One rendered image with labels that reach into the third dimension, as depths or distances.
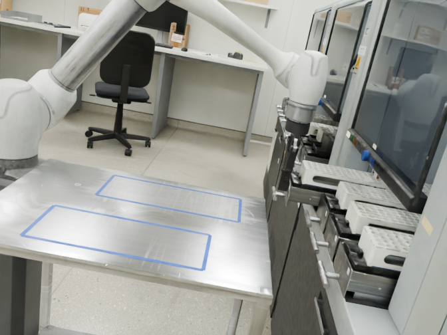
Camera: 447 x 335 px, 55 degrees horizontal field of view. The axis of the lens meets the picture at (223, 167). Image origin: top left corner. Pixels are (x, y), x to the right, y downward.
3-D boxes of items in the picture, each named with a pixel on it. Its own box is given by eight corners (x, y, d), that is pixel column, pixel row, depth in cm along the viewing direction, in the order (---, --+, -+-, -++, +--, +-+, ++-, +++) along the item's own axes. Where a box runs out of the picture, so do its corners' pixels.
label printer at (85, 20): (102, 32, 456) (103, 15, 450) (96, 34, 429) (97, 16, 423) (82, 28, 453) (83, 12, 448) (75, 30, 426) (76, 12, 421)
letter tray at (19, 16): (0, 17, 411) (0, 9, 408) (17, 17, 444) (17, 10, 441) (27, 22, 412) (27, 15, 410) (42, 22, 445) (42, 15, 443)
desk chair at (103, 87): (83, 153, 363) (94, 24, 329) (84, 131, 420) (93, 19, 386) (154, 159, 382) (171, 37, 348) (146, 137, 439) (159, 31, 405)
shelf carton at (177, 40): (167, 46, 447) (171, 22, 439) (171, 44, 468) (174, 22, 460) (183, 48, 446) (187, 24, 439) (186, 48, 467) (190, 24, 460)
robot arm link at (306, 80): (324, 108, 129) (314, 100, 141) (337, 55, 124) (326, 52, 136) (289, 102, 128) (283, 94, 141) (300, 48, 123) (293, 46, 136)
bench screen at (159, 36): (185, 48, 458) (192, 2, 443) (181, 48, 441) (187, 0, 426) (137, 38, 464) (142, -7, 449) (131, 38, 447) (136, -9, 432)
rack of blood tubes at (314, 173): (384, 193, 146) (390, 176, 144) (393, 205, 137) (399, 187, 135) (297, 177, 146) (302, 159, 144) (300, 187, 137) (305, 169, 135)
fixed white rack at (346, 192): (430, 217, 132) (436, 199, 130) (443, 232, 122) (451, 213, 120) (333, 199, 132) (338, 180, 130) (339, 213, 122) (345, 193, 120)
